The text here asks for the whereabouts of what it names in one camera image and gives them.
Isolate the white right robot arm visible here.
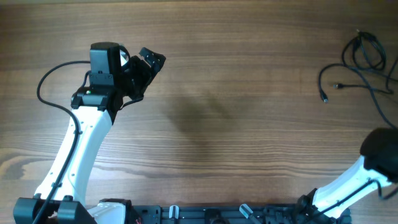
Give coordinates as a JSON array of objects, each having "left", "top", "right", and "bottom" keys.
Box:
[{"left": 312, "top": 128, "right": 397, "bottom": 218}]

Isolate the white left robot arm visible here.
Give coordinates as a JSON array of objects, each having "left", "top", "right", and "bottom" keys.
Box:
[{"left": 13, "top": 42, "right": 166, "bottom": 223}]

